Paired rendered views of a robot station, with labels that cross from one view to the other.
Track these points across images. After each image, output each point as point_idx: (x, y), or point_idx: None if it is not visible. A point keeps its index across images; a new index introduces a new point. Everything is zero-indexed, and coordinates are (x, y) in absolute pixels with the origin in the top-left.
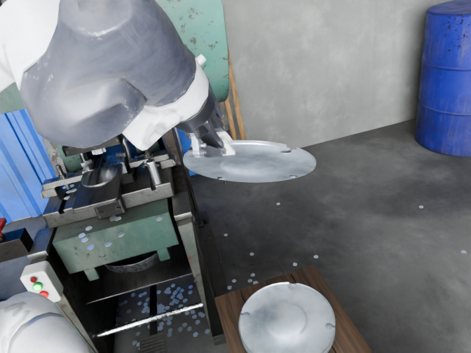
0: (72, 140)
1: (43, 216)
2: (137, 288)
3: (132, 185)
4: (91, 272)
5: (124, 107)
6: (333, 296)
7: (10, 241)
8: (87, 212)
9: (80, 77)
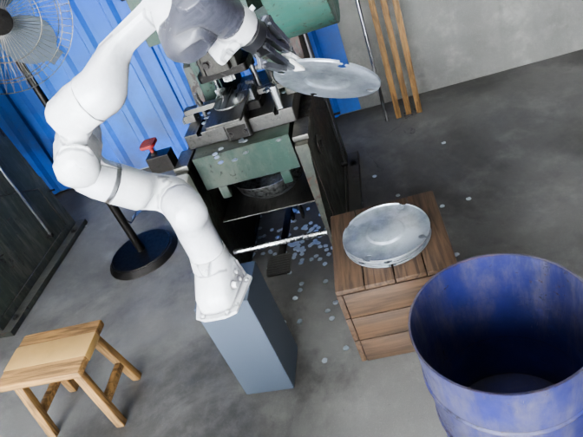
0: (181, 59)
1: (184, 138)
2: (267, 211)
3: (258, 110)
4: (225, 189)
5: (204, 41)
6: (440, 216)
7: (160, 157)
8: (220, 135)
9: (182, 28)
